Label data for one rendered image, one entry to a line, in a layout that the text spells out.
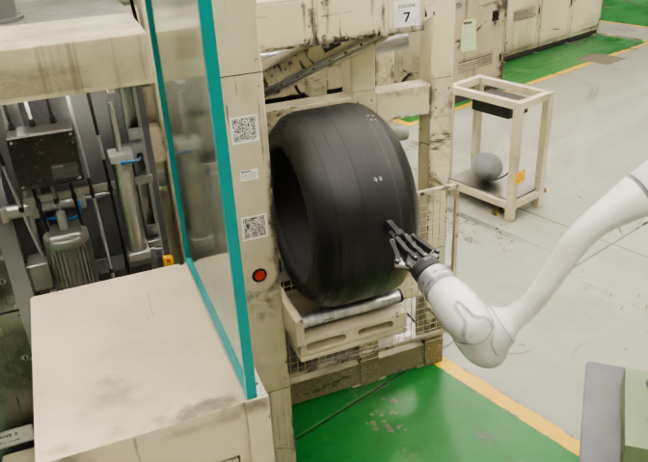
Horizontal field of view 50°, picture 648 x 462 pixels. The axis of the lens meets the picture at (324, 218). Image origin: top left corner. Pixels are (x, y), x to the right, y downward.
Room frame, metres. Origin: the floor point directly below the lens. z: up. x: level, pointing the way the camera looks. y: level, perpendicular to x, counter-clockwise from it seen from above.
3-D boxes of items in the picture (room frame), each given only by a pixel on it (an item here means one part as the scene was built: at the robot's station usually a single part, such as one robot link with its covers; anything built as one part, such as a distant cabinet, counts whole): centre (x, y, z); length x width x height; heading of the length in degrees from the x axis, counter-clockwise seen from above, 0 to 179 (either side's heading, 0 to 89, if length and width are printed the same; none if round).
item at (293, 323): (1.83, 0.15, 0.90); 0.40 x 0.03 x 0.10; 20
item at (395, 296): (1.77, -0.07, 0.90); 0.35 x 0.05 x 0.05; 110
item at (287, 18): (2.22, -0.03, 1.71); 0.61 x 0.25 x 0.15; 110
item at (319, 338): (1.77, -0.06, 0.84); 0.36 x 0.09 x 0.06; 110
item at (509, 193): (4.32, -1.17, 0.40); 0.60 x 0.35 x 0.80; 38
